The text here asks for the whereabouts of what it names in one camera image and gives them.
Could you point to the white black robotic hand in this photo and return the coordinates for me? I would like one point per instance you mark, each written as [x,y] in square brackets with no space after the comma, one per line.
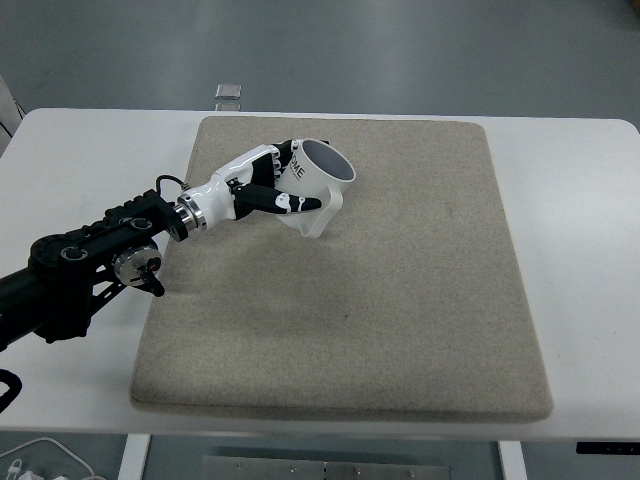
[245,184]

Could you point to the white HOME mug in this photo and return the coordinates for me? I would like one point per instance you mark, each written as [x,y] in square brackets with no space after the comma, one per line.
[316,170]

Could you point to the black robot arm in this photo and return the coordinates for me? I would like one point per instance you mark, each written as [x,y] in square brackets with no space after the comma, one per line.
[70,277]

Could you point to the silver floor socket plate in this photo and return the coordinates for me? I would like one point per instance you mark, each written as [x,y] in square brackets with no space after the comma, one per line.
[228,91]

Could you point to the beige felt mat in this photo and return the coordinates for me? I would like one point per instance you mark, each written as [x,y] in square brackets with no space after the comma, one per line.
[409,306]

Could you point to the white object at left edge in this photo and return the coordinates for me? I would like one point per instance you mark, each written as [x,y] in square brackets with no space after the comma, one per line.
[11,115]

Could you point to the white table leg left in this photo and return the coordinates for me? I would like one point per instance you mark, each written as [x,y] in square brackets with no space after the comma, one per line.
[134,457]

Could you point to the white table leg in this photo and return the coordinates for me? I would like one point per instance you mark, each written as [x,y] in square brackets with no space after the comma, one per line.
[512,460]
[134,457]

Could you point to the white table leg right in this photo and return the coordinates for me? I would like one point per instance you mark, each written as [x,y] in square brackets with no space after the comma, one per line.
[512,460]

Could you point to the black table control panel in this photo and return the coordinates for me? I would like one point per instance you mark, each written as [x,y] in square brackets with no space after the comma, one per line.
[608,448]

